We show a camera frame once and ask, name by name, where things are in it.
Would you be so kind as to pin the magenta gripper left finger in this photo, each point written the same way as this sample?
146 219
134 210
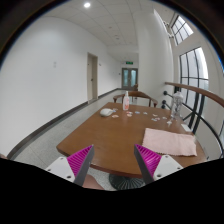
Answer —
74 167

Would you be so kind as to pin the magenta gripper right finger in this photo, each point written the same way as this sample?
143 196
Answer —
154 166

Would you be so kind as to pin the pink towel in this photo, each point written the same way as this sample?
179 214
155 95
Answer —
165 142

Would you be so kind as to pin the white card on table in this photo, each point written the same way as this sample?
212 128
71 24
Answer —
186 128

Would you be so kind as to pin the white folded cloth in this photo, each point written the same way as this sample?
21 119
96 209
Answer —
105 112

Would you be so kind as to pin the clear bottle with red label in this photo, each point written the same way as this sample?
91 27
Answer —
126 101

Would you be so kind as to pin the wooden chair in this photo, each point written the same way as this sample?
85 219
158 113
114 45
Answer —
137 94

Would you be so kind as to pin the clear plastic water bottle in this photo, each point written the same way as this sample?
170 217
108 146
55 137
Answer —
176 104

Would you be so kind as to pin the glass double door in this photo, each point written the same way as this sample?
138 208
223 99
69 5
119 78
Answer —
129 78

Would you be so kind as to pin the wooden handrail with black posts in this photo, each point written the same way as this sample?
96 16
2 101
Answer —
203 112

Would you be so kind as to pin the green exit sign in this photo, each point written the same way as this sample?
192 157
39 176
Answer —
129 63

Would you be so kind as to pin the large arched window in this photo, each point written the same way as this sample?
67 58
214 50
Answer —
193 69

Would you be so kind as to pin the beige side door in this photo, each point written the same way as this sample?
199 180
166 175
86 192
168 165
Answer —
92 73

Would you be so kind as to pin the upper small window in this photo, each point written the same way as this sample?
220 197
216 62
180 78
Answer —
181 30

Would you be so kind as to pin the round ceiling light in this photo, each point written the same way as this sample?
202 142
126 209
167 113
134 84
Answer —
87 5

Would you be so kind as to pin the black table pedestal base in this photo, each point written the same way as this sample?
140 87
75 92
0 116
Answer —
125 183

